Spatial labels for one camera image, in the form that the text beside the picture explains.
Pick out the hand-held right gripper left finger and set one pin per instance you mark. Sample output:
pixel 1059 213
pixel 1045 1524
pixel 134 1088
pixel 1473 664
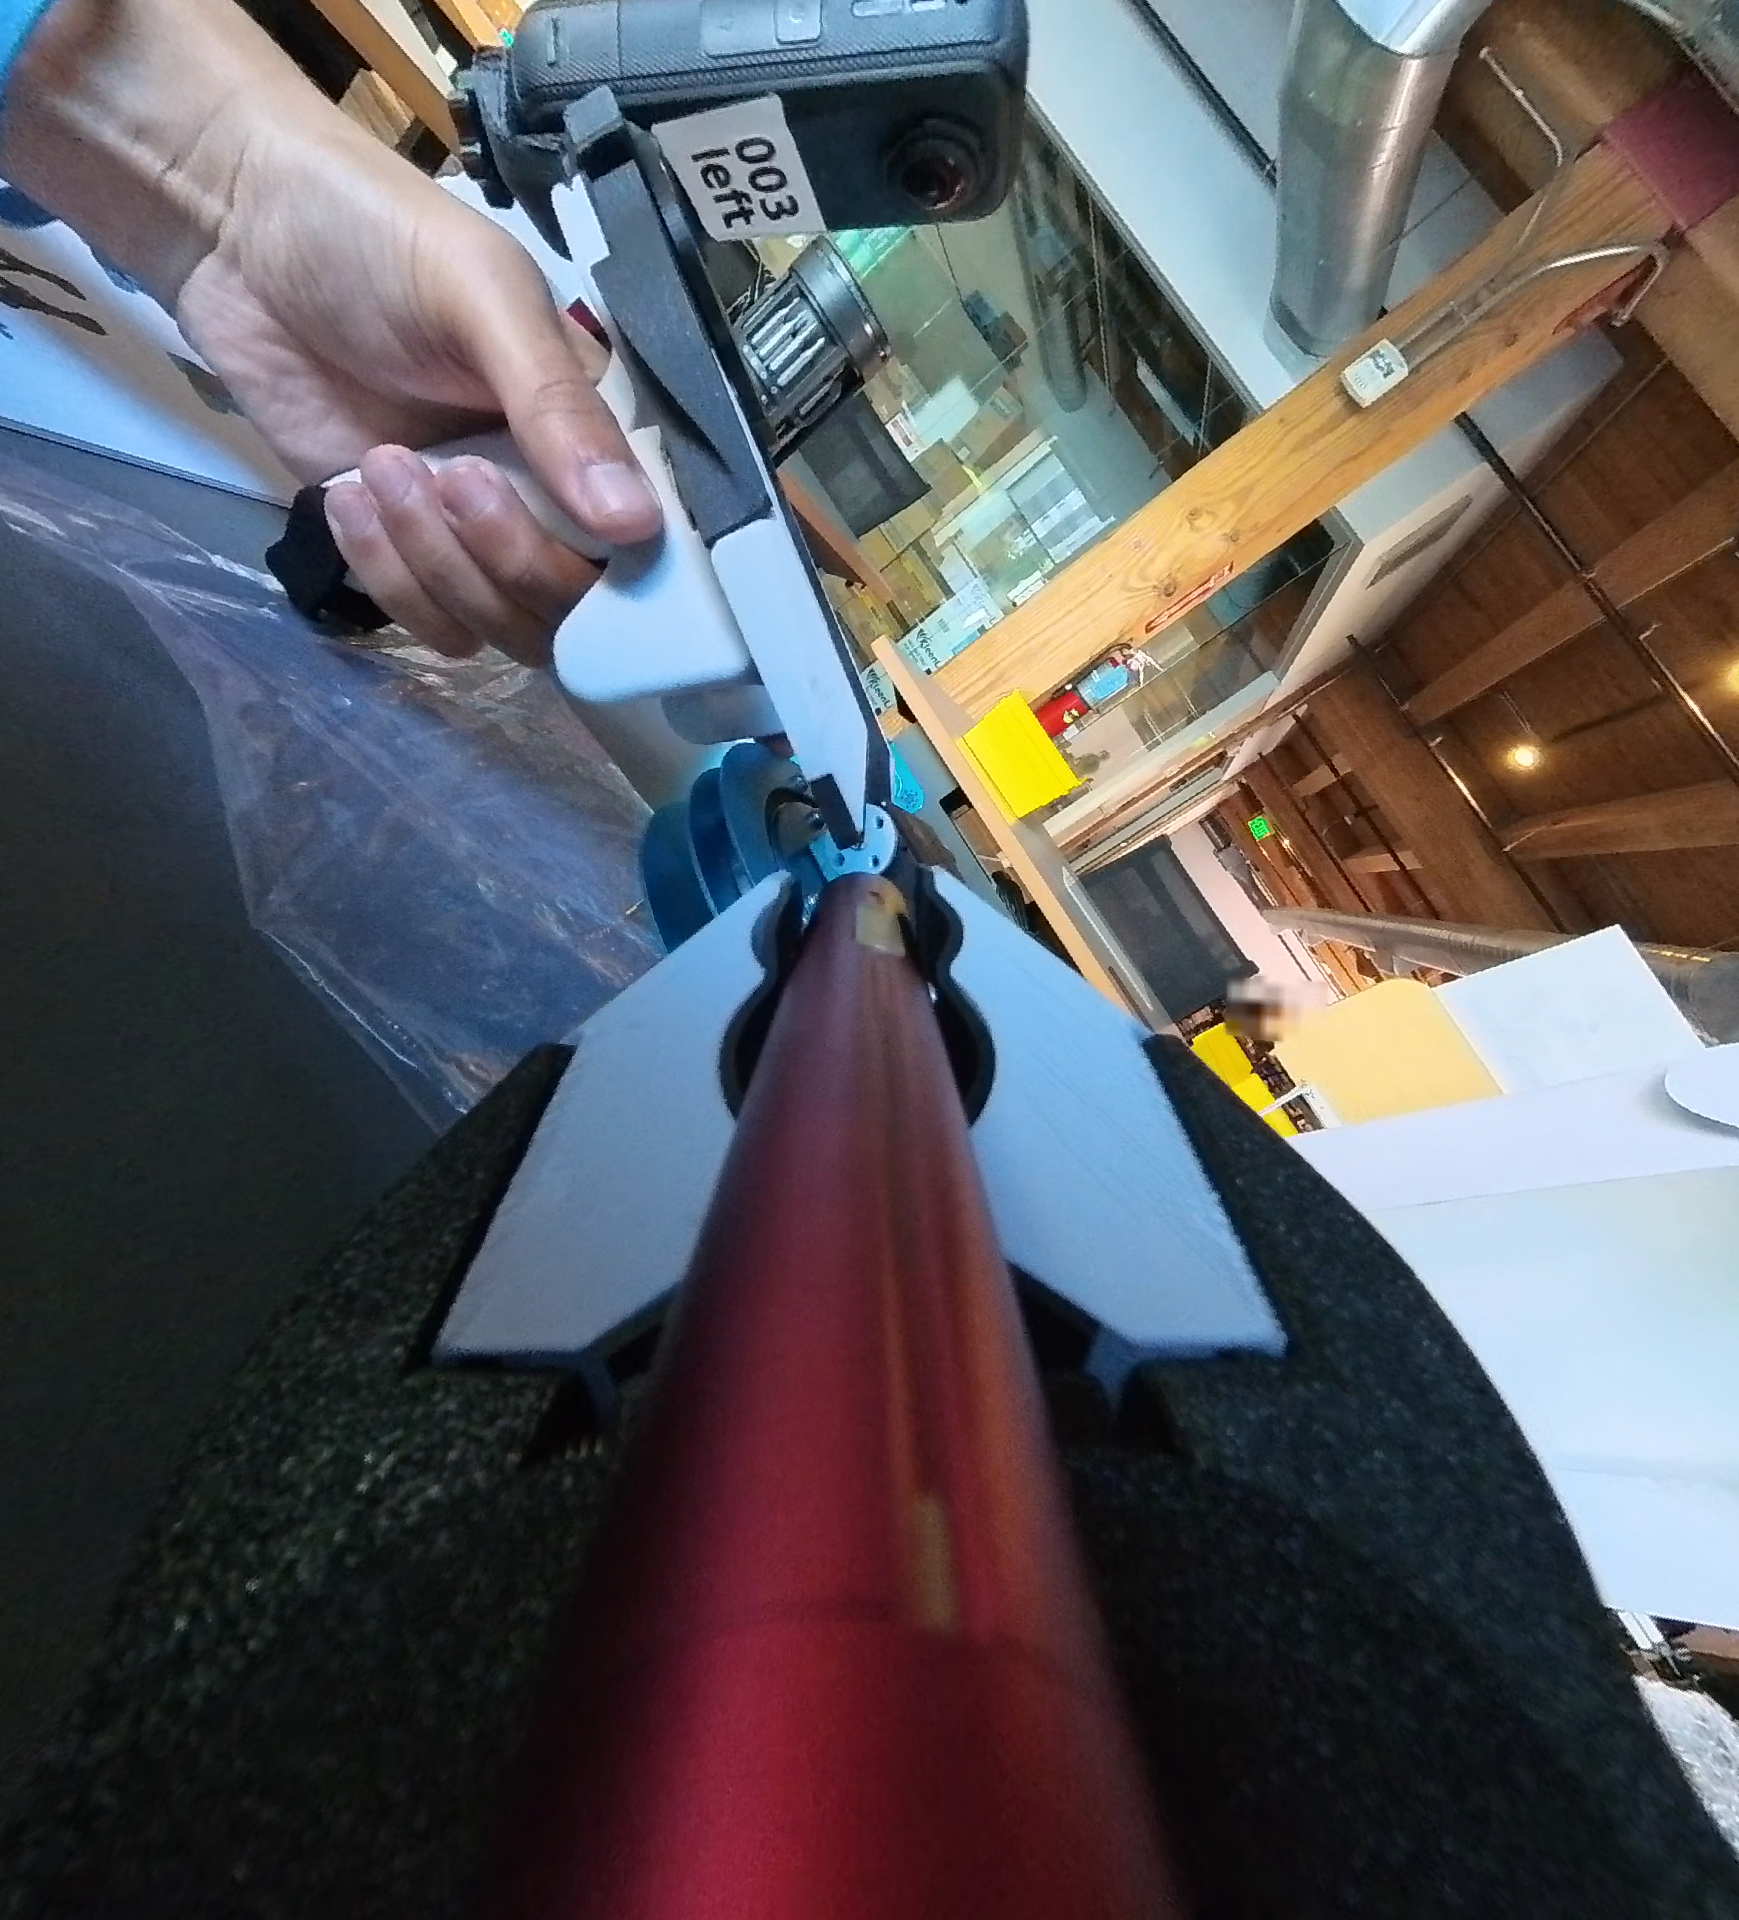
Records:
pixel 583 1184

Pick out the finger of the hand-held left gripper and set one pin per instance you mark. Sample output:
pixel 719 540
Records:
pixel 793 644

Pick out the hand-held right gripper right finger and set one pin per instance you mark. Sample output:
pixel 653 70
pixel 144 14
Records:
pixel 1093 1171

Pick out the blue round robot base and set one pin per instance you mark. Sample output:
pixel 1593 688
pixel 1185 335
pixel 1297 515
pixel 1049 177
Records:
pixel 689 870

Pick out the red electric screwdriver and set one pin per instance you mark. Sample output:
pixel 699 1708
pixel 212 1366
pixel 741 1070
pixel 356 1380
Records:
pixel 839 1350

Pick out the dark grey desk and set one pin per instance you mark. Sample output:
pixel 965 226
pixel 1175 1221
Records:
pixel 88 901

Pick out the person's left hand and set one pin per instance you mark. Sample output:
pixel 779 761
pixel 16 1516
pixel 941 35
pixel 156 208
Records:
pixel 344 301

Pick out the black perforated cylinder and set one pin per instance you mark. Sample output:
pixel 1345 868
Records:
pixel 809 331

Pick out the yellow bin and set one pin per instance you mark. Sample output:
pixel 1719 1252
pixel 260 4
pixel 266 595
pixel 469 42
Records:
pixel 1019 751

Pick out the clear plastic bag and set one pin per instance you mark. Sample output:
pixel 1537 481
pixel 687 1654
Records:
pixel 358 781

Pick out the orange and white cardboard box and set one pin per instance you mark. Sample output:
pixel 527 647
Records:
pixel 1559 1320

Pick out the wooden post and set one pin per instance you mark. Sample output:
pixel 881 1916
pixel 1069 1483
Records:
pixel 1259 481

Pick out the white wall sensor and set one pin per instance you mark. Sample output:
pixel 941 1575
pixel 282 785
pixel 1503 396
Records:
pixel 1375 372

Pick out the silver air duct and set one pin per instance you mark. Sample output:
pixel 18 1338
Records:
pixel 1349 181

